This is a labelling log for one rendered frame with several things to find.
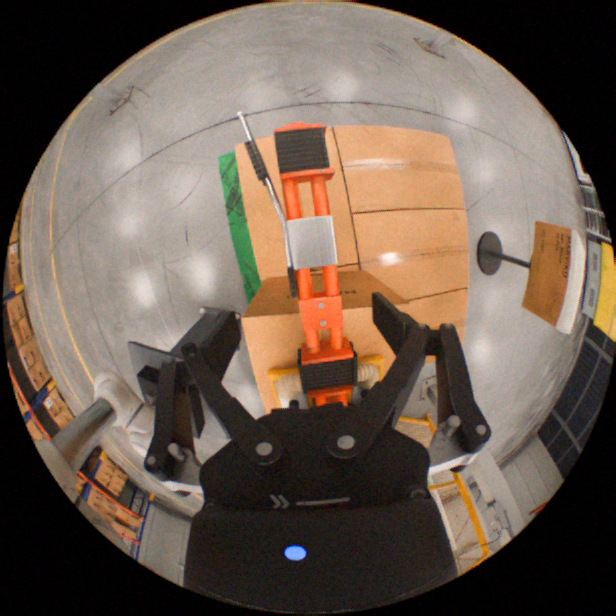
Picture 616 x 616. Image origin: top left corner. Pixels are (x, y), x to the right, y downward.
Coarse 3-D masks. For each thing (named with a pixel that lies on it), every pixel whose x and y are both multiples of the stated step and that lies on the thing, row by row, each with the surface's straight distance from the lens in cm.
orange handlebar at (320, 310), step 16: (320, 176) 32; (288, 192) 31; (320, 192) 31; (288, 208) 31; (320, 208) 31; (304, 272) 31; (336, 272) 32; (304, 288) 32; (336, 288) 32; (304, 304) 32; (320, 304) 32; (336, 304) 33; (304, 320) 33; (320, 320) 33; (336, 320) 34; (336, 336) 35; (320, 400) 43
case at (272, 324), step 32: (288, 288) 69; (320, 288) 66; (352, 288) 65; (384, 288) 65; (256, 320) 51; (288, 320) 50; (352, 320) 51; (256, 352) 55; (288, 352) 54; (384, 352) 58
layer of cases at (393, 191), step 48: (240, 144) 96; (336, 144) 95; (384, 144) 100; (432, 144) 114; (336, 192) 88; (384, 192) 93; (432, 192) 105; (336, 240) 87; (384, 240) 92; (432, 240) 103; (432, 288) 107
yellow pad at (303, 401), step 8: (296, 368) 55; (272, 376) 55; (280, 376) 55; (272, 384) 57; (280, 400) 60; (288, 400) 59; (296, 400) 59; (304, 400) 59; (312, 400) 60; (304, 408) 62
